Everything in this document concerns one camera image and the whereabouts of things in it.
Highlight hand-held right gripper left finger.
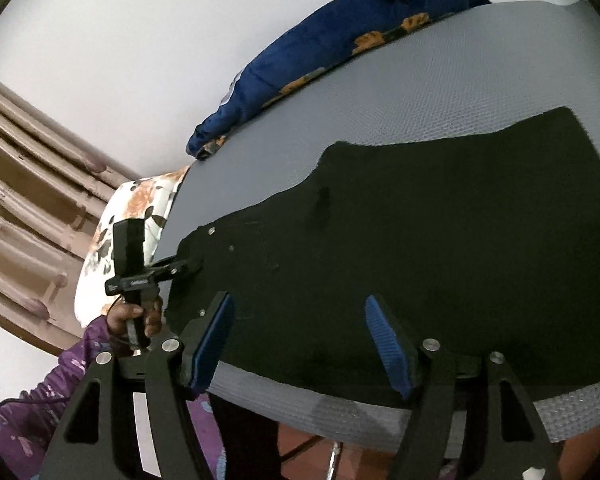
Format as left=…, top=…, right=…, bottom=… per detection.
left=40, top=291, right=236, bottom=480

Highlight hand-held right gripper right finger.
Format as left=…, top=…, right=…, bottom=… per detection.
left=364, top=294, right=563, bottom=480

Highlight blue floral cushion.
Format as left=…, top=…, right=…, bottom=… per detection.
left=186, top=0, right=493, bottom=162

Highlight white floral pillow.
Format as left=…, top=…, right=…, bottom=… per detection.
left=74, top=165, right=191, bottom=328

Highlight black pants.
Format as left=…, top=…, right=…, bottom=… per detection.
left=162, top=106, right=600, bottom=411

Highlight person's left hand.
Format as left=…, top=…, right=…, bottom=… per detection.
left=105, top=296, right=165, bottom=347

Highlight person's left forearm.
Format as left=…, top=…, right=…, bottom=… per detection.
left=0, top=314, right=115, bottom=441

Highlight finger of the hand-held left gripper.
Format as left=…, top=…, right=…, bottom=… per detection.
left=150, top=256, right=204, bottom=281

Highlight beige striped curtain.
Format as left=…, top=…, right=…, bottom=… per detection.
left=0, top=67, right=131, bottom=331

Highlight grey padded work table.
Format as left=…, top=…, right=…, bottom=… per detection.
left=152, top=0, right=600, bottom=453

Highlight chrome metal leg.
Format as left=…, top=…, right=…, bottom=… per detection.
left=327, top=441, right=343, bottom=480

